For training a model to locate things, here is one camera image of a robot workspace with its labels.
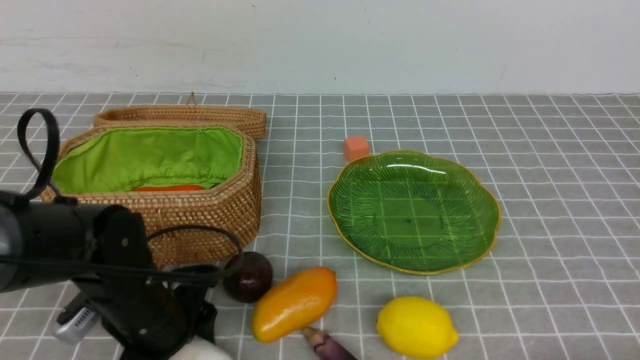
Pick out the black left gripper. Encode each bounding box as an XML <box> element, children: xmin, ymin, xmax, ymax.
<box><xmin>71</xmin><ymin>264</ymin><xmax>218</xmax><ymax>360</ymax></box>

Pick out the white radish with green stem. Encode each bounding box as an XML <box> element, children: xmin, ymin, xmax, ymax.
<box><xmin>169</xmin><ymin>336</ymin><xmax>234</xmax><ymax>360</ymax></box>

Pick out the dark purple passion fruit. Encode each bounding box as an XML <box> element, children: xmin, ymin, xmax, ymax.
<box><xmin>222</xmin><ymin>251</ymin><xmax>274</xmax><ymax>304</ymax></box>

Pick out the red orange carrot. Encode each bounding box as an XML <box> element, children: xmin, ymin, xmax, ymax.
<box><xmin>132</xmin><ymin>184</ymin><xmax>205</xmax><ymax>192</ymax></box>

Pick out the orange yellow mango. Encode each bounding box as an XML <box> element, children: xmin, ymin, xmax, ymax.
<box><xmin>251</xmin><ymin>266</ymin><xmax>338</xmax><ymax>344</ymax></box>

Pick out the purple eggplant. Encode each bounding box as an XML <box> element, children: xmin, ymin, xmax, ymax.
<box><xmin>301</xmin><ymin>326</ymin><xmax>357</xmax><ymax>360</ymax></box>

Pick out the yellow lemon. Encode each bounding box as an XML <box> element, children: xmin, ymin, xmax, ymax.
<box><xmin>375</xmin><ymin>296</ymin><xmax>459</xmax><ymax>359</ymax></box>

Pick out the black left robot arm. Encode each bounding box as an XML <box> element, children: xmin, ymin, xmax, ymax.
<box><xmin>1</xmin><ymin>202</ymin><xmax>217</xmax><ymax>360</ymax></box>

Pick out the woven rattan basket green lining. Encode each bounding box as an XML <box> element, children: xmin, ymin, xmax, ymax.
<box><xmin>52</xmin><ymin>121</ymin><xmax>262</xmax><ymax>247</ymax></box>

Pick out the woven rattan basket lid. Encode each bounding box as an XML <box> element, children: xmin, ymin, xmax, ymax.
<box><xmin>93</xmin><ymin>92</ymin><xmax>267</xmax><ymax>139</ymax></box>

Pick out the small orange cube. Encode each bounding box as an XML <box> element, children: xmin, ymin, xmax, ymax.
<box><xmin>343</xmin><ymin>135</ymin><xmax>371</xmax><ymax>163</ymax></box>

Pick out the green glass leaf plate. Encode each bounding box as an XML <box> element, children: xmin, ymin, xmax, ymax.
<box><xmin>326</xmin><ymin>149</ymin><xmax>502</xmax><ymax>276</ymax></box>

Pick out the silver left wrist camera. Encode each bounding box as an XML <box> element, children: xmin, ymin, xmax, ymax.
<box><xmin>53</xmin><ymin>306</ymin><xmax>100</xmax><ymax>346</ymax></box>

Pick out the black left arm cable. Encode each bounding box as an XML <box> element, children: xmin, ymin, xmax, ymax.
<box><xmin>0</xmin><ymin>108</ymin><xmax>245</xmax><ymax>288</ymax></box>

